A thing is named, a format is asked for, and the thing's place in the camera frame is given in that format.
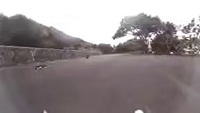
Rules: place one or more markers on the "round dark bush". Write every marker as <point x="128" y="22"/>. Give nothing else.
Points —
<point x="106" y="48"/>

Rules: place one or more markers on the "person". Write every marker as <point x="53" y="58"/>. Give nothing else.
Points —
<point x="87" y="56"/>

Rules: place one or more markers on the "grey asphalt road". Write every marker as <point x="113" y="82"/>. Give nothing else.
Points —
<point x="106" y="85"/>

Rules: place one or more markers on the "broad dark bush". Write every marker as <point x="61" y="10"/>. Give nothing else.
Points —
<point x="130" y="46"/>

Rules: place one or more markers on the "large spreading tree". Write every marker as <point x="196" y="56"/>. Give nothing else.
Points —
<point x="140" y="25"/>

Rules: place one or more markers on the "small dark object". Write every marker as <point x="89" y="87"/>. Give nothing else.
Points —
<point x="41" y="66"/>

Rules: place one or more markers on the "dark bushy tree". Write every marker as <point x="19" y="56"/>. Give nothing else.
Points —
<point x="165" y="41"/>

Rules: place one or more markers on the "wooded hillside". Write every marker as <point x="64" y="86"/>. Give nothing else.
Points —
<point x="19" y="30"/>

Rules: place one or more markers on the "grey stone wall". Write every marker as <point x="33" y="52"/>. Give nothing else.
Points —
<point x="14" y="55"/>

